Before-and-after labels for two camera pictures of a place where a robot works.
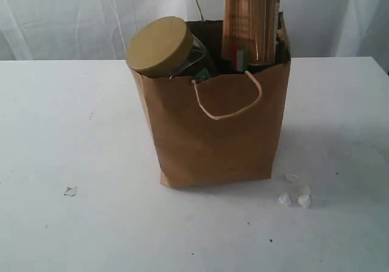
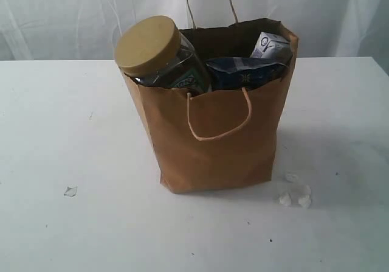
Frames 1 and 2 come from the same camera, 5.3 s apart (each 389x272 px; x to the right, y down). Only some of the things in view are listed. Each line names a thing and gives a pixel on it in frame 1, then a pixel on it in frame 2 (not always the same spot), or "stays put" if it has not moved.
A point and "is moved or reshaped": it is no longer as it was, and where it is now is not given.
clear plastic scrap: x=71 y=190 stays put
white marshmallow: x=285 y=199 stays put
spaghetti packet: x=251 y=10 -> x=235 y=73
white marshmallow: x=292 y=177 stays put
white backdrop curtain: x=92 y=20 stays put
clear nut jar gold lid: x=167 y=47 is moved or reshaped
